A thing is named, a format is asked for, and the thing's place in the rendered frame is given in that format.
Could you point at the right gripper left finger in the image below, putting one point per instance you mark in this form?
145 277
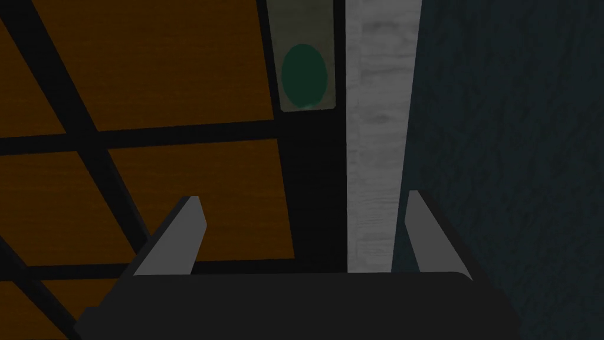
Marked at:
177 245

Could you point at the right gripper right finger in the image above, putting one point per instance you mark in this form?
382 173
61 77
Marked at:
427 241

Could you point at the orange panelled door leaf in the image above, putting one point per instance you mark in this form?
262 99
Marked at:
165 61

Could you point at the green round door knob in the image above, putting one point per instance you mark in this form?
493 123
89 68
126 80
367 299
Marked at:
304 75

